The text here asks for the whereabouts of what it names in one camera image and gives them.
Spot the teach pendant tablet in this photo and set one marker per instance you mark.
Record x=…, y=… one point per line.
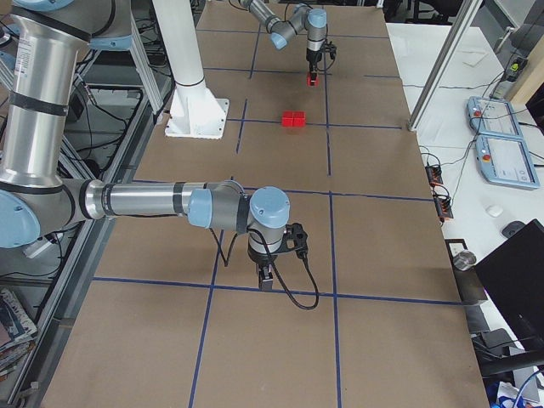
x=493, y=117
x=506, y=161

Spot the black laptop computer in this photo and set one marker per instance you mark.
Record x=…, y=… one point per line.
x=512, y=276

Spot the upper teach pendant tablet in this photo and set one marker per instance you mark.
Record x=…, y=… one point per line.
x=493, y=117

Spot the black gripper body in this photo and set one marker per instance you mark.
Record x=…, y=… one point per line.
x=260, y=257
x=313, y=59

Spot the small metal cup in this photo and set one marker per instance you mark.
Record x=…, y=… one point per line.
x=464, y=260

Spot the lower teach pendant tablet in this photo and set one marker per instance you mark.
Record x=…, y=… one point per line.
x=506, y=161

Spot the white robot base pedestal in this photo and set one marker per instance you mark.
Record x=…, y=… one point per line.
x=195, y=112

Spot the orange black connector box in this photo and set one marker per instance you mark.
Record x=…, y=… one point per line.
x=434, y=174

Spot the white power strip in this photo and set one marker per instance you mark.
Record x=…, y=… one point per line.
x=38, y=247

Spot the stack of magazines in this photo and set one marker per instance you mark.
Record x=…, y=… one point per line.
x=17, y=332

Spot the grey computer mouse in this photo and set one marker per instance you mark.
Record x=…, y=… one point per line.
x=512, y=228

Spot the aluminium frame post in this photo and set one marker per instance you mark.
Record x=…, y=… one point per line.
x=467, y=13

